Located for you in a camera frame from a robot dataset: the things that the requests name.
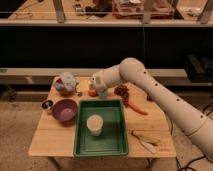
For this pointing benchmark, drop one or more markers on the orange carrot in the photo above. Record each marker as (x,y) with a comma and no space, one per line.
(136,108)

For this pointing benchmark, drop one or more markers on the small dark metal cup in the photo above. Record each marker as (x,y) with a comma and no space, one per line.
(47,105)

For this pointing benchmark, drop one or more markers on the purple bowl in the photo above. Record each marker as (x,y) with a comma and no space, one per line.
(64,110)

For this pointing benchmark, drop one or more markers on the wooden table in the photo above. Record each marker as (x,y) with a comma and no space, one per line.
(54,139)

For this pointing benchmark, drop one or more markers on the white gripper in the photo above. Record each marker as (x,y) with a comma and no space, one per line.
(100,85)

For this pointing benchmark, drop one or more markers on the corn cob with husk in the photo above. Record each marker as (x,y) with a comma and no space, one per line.
(149,143)

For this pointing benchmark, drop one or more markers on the grey blue towel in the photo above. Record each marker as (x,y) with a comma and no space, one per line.
(68,80)

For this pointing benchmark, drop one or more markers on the green plastic tray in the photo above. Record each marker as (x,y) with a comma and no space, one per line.
(113,139)

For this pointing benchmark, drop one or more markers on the black box right background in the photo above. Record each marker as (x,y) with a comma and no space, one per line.
(199,69)

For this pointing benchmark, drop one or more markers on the red brown bowl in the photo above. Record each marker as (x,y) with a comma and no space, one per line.
(61,89)

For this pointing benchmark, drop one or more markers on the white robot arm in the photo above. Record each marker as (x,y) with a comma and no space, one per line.
(195,125)

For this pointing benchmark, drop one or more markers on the brown grape bunch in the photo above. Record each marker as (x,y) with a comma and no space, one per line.
(123,92)

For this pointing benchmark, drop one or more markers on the white cup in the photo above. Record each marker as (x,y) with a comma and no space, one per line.
(95,124)

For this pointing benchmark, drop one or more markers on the orange fruit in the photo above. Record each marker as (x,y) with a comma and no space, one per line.
(92,92)

